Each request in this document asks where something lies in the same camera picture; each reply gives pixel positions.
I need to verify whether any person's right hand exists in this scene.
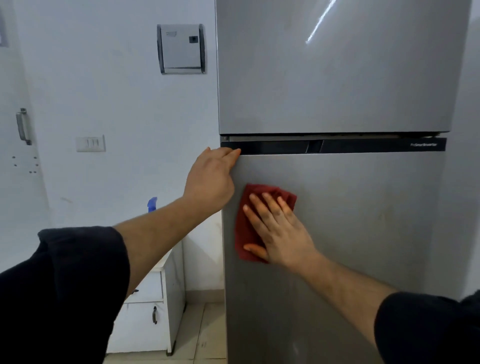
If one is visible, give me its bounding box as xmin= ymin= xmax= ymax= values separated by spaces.
xmin=242 ymin=192 xmax=320 ymax=274

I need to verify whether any person's left hand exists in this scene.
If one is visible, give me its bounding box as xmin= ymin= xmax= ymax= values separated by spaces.
xmin=182 ymin=146 xmax=242 ymax=217

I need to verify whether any red cloth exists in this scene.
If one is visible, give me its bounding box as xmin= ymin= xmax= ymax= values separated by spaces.
xmin=234 ymin=183 xmax=298 ymax=264

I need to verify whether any silver refrigerator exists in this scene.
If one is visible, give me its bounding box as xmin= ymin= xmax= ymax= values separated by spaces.
xmin=214 ymin=0 xmax=474 ymax=364

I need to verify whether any person's right forearm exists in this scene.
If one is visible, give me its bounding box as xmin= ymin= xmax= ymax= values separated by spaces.
xmin=299 ymin=251 xmax=480 ymax=364

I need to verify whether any person's left forearm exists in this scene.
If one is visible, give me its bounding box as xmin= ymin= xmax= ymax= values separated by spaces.
xmin=0 ymin=194 xmax=205 ymax=364

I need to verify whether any grey electrical panel box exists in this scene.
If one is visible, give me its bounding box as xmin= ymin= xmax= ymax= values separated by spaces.
xmin=156 ymin=23 xmax=207 ymax=75

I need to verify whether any small white marble table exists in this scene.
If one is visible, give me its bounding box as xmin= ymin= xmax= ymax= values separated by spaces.
xmin=106 ymin=239 xmax=188 ymax=357

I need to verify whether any white door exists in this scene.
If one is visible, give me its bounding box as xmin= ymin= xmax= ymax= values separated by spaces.
xmin=0 ymin=0 xmax=52 ymax=275

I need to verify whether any white wall switch plate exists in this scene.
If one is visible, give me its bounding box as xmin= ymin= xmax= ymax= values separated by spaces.
xmin=75 ymin=134 xmax=107 ymax=154

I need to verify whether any metal door handle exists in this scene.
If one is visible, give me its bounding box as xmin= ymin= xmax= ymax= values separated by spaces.
xmin=15 ymin=107 xmax=33 ymax=146

